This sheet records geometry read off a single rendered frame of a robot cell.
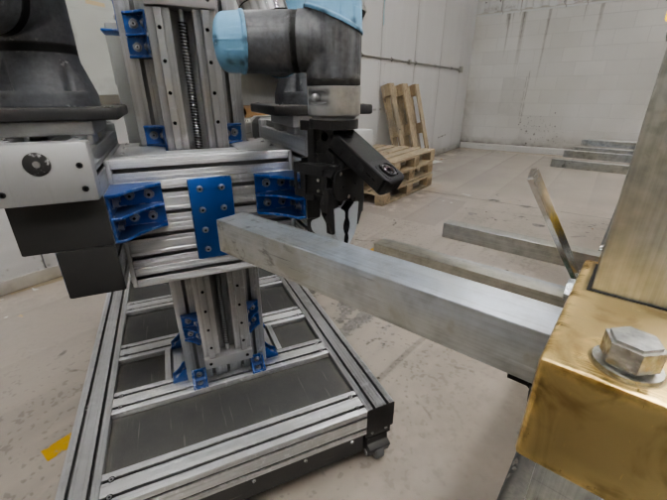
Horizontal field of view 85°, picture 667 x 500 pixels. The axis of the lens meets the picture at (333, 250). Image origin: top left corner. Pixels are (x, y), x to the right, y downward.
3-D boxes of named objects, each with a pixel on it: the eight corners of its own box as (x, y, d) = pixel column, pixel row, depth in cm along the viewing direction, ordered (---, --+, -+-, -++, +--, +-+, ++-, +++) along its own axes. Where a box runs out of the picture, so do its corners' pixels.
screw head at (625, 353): (587, 368, 13) (597, 340, 12) (595, 339, 14) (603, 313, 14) (664, 397, 12) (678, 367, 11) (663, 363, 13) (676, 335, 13)
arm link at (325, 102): (371, 85, 52) (334, 84, 46) (369, 120, 53) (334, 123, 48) (331, 86, 56) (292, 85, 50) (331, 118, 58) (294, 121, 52)
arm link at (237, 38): (237, 76, 58) (307, 76, 57) (212, 73, 48) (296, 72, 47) (232, 19, 55) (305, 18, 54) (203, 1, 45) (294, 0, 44)
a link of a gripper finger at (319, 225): (319, 248, 63) (318, 196, 59) (345, 257, 60) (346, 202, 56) (306, 254, 61) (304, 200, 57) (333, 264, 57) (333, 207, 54)
